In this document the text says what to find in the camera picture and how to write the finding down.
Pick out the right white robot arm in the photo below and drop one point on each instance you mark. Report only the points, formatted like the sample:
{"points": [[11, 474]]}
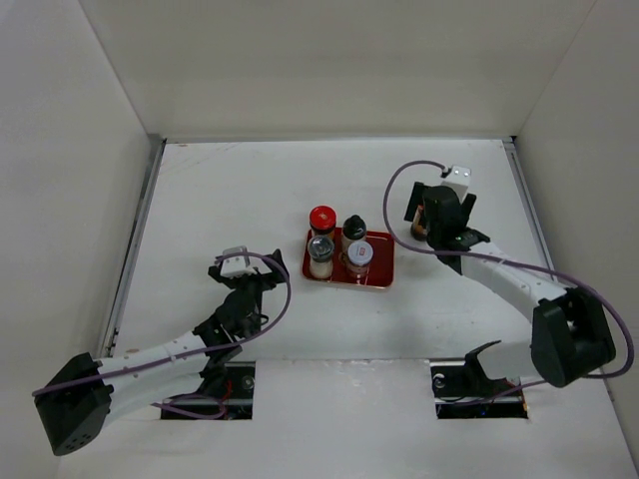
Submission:
{"points": [[570, 336]]}

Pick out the clear bottle white contents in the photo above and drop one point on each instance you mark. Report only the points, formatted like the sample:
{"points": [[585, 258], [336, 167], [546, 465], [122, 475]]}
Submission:
{"points": [[320, 250]]}

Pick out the left aluminium rail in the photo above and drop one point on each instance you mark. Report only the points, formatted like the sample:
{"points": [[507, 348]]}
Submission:
{"points": [[112, 323]]}

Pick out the chili sauce jar red lid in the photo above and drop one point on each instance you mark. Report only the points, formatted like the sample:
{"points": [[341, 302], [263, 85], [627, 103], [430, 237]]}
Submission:
{"points": [[417, 229]]}

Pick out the right aluminium rail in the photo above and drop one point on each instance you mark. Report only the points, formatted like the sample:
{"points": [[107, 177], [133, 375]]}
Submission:
{"points": [[510, 150]]}

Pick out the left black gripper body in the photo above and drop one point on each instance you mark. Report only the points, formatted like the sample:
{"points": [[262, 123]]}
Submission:
{"points": [[256, 284]]}

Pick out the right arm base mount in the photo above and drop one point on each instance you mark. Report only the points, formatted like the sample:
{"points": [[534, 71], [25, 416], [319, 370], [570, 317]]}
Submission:
{"points": [[462, 390]]}

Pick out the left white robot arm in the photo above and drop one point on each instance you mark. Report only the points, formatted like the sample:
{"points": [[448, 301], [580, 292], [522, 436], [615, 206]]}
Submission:
{"points": [[87, 393]]}

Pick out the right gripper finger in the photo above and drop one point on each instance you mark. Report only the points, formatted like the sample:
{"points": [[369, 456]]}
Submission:
{"points": [[415, 201], [467, 205]]}

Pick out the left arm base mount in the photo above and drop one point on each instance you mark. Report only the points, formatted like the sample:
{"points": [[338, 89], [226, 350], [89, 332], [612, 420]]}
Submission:
{"points": [[228, 396]]}

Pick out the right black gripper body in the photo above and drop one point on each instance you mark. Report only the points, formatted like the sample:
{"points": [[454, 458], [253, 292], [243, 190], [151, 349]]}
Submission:
{"points": [[432, 236]]}

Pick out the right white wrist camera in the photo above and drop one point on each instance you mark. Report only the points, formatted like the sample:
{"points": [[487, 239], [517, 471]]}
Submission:
{"points": [[458, 179]]}

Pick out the small jar white lid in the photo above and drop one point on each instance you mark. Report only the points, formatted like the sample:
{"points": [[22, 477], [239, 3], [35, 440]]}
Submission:
{"points": [[359, 256]]}

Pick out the dark sauce jar red lid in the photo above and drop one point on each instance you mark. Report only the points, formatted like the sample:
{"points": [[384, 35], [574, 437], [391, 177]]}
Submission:
{"points": [[322, 220]]}

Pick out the dark soy sauce bottle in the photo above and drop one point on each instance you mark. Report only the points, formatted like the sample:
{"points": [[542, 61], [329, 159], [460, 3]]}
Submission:
{"points": [[353, 229]]}

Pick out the red rectangular tray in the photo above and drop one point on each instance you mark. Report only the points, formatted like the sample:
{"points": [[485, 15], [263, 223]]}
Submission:
{"points": [[380, 271]]}

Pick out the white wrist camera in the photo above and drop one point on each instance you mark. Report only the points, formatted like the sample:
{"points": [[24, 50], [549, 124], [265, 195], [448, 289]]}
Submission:
{"points": [[458, 179], [234, 262]]}

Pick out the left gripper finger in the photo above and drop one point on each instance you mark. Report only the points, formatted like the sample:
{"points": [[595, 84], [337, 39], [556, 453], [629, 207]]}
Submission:
{"points": [[279, 273], [215, 272]]}

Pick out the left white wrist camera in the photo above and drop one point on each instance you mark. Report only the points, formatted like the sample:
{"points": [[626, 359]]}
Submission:
{"points": [[234, 262]]}

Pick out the aluminium rail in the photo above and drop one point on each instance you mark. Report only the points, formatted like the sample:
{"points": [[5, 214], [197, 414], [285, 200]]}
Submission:
{"points": [[510, 150], [112, 323]]}

